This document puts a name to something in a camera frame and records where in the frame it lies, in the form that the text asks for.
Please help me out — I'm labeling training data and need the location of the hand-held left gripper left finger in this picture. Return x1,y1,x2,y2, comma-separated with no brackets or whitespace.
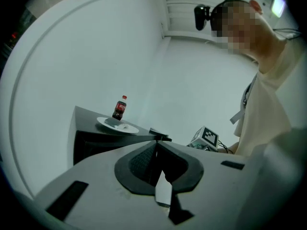
35,140,172,230

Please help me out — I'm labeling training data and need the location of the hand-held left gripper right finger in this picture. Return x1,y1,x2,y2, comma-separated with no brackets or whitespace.
157,140,259,230

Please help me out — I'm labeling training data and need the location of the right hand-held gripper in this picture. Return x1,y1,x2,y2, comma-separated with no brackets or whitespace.
187,126,220,152

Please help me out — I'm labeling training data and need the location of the white plate of food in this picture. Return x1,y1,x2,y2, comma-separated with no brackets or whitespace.
95,116,140,136

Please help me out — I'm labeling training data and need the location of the person's right forearm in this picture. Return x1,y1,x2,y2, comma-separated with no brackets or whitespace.
225,142,240,155

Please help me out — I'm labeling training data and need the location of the person's cream t-shirt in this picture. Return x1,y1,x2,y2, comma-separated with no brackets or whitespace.
233,39,307,158

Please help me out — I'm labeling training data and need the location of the cola bottle with red cap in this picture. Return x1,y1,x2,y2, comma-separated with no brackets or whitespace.
111,95,128,121

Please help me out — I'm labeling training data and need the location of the person's head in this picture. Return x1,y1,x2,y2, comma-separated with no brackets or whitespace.
210,0,287,74

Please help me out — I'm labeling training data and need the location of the ceiling light panel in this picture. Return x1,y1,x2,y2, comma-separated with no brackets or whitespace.
270,0,286,18

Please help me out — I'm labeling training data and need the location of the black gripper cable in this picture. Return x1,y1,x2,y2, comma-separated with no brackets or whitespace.
216,139,235,154

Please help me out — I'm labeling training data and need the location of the grey lanyard strap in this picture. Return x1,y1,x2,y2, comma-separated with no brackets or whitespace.
229,74,258,125

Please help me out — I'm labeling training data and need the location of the black head camera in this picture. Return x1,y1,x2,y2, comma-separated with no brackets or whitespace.
194,4,212,32

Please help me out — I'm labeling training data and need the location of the black cable on shoulder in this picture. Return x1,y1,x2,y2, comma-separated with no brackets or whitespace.
272,27,302,41

